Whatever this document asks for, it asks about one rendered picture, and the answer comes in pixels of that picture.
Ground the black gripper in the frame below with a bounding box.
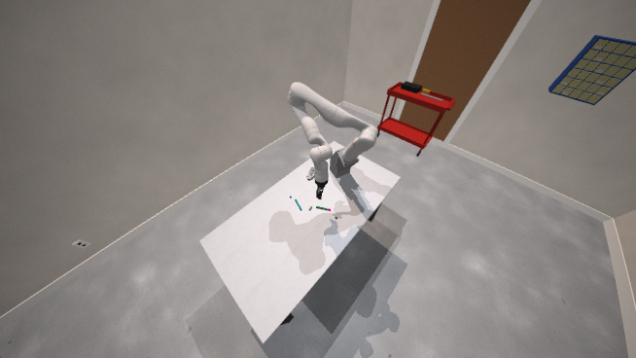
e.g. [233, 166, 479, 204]
[315, 178, 329, 199]

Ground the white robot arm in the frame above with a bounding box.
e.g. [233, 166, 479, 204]
[288, 83, 378, 183]

